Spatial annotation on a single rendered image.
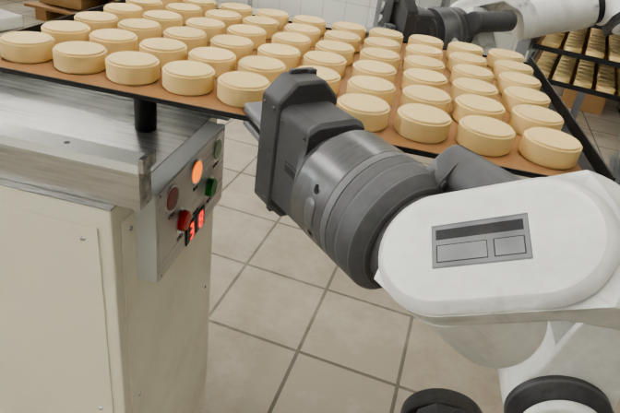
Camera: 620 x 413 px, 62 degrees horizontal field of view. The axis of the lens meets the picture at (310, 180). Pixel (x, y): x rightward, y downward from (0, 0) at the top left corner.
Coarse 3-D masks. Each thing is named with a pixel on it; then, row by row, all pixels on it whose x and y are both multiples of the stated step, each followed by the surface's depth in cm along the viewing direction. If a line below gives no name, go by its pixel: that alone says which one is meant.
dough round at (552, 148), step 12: (528, 132) 46; (540, 132) 47; (552, 132) 47; (528, 144) 46; (540, 144) 45; (552, 144) 44; (564, 144) 45; (576, 144) 45; (528, 156) 46; (540, 156) 45; (552, 156) 44; (564, 156) 44; (576, 156) 44; (552, 168) 45; (564, 168) 45
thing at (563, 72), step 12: (540, 60) 172; (552, 60) 175; (564, 60) 176; (576, 60) 187; (552, 72) 167; (564, 72) 161; (576, 72) 171; (588, 72) 166; (600, 72) 167; (612, 72) 169; (576, 84) 154; (588, 84) 153; (600, 84) 156; (612, 84) 156
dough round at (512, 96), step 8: (512, 88) 58; (520, 88) 58; (528, 88) 58; (504, 96) 57; (512, 96) 56; (520, 96) 56; (528, 96) 56; (536, 96) 56; (544, 96) 57; (504, 104) 57; (512, 104) 56; (536, 104) 55; (544, 104) 55
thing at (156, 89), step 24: (312, 48) 69; (360, 48) 73; (48, 72) 50; (288, 72) 59; (168, 96) 48; (192, 96) 49; (216, 96) 50; (504, 120) 54; (408, 144) 46; (432, 144) 46; (456, 144) 47; (528, 168) 44; (576, 168) 46
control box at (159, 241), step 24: (192, 144) 76; (168, 168) 69; (192, 168) 72; (216, 168) 83; (168, 192) 65; (192, 192) 74; (216, 192) 86; (144, 216) 64; (168, 216) 68; (192, 216) 77; (144, 240) 66; (168, 240) 69; (144, 264) 68; (168, 264) 71
